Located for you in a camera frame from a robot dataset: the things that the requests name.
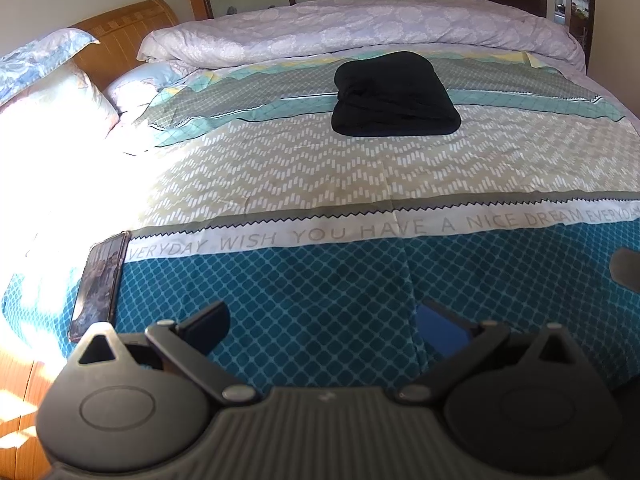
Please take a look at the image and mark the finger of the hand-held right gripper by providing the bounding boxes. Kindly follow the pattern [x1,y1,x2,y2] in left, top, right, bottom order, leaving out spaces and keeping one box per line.
[610,247,640,293]

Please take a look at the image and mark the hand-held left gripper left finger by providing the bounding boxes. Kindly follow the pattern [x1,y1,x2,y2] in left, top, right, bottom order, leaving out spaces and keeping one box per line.
[67,301,262,406]

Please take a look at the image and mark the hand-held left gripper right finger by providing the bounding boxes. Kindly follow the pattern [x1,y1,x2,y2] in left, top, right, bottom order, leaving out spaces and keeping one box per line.
[399,300,601,405]

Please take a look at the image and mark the black pants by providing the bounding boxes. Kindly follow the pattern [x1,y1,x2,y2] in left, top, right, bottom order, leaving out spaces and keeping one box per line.
[330,51,462,138]

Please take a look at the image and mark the smartphone in clear case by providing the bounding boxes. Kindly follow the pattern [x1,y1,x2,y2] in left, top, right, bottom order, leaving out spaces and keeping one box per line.
[69,231,132,343]

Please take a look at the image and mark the patterned teal bed sheet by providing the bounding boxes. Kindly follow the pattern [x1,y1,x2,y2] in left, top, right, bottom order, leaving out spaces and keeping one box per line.
[0,46,640,397]

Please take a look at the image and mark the light blue pillow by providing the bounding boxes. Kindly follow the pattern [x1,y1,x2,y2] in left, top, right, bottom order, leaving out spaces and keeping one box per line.
[102,62,187,122]

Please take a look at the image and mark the white pillow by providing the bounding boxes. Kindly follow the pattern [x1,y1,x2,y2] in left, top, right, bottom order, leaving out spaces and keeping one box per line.
[0,67,121,163]

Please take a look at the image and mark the wooden bed headboard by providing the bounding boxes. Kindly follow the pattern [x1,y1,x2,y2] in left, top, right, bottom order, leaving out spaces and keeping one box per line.
[70,0,180,93]

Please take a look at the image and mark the lavender quilt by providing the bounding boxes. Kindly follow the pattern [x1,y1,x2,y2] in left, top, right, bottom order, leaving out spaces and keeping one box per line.
[137,0,587,73]

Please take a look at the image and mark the floral pillow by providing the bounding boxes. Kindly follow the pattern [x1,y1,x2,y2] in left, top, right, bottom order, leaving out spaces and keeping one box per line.
[0,27,101,109]

